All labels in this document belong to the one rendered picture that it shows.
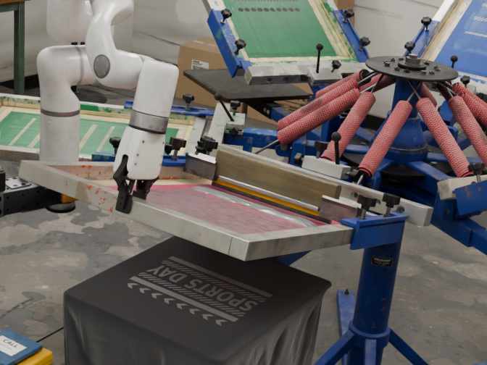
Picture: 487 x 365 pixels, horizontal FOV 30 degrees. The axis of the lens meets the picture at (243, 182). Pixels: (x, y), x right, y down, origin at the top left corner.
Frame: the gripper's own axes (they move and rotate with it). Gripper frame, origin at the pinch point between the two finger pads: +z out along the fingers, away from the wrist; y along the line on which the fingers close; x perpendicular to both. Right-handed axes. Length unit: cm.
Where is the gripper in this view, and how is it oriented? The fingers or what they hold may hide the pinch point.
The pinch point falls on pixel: (130, 202)
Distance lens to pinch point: 183.4
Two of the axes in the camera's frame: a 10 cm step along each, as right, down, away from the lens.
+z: -2.3, 9.6, 1.4
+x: 8.3, 2.7, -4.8
